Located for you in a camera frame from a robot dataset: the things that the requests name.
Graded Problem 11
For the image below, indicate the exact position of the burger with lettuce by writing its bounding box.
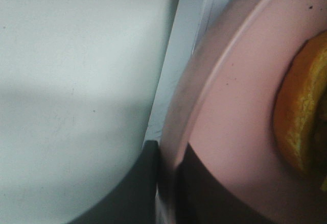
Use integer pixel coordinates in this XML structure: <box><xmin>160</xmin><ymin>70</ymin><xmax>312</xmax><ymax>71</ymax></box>
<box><xmin>273</xmin><ymin>32</ymin><xmax>326</xmax><ymax>175</ymax></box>

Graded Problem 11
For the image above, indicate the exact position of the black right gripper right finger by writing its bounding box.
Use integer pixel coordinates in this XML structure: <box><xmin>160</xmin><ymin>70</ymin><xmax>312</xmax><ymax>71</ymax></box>
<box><xmin>175</xmin><ymin>145</ymin><xmax>273</xmax><ymax>223</ymax></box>

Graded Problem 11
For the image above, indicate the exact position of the pink round plate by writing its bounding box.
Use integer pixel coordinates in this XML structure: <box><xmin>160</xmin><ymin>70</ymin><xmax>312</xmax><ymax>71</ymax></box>
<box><xmin>158</xmin><ymin>0</ymin><xmax>326</xmax><ymax>223</ymax></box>

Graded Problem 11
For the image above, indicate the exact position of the white microwave oven body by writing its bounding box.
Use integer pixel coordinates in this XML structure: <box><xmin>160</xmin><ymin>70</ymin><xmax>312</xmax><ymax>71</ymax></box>
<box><xmin>144</xmin><ymin>0</ymin><xmax>214</xmax><ymax>141</ymax></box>

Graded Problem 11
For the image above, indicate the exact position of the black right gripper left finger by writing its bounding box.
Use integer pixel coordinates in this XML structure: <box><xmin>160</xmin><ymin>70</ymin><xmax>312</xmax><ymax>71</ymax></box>
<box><xmin>71</xmin><ymin>140</ymin><xmax>159</xmax><ymax>223</ymax></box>

